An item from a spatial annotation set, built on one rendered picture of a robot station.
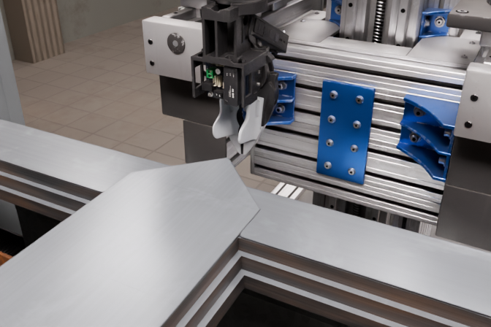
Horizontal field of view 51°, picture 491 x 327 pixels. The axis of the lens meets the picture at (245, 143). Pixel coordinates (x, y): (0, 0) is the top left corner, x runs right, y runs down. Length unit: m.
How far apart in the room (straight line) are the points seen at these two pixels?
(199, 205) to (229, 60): 0.17
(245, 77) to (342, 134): 0.34
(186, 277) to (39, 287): 0.13
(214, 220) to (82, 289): 0.15
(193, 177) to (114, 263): 0.17
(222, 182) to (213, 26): 0.19
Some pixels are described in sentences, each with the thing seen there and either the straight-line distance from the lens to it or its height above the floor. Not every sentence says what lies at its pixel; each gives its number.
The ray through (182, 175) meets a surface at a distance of 0.65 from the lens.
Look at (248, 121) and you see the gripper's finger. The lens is 0.65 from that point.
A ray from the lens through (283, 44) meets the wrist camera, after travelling 0.71.
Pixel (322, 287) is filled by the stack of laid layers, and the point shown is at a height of 0.84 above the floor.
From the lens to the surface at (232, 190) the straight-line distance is 0.61.
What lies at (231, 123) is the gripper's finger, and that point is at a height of 0.91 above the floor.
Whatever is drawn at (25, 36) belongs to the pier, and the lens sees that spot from 4.05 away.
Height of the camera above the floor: 1.20
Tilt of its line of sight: 27 degrees down
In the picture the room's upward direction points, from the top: straight up
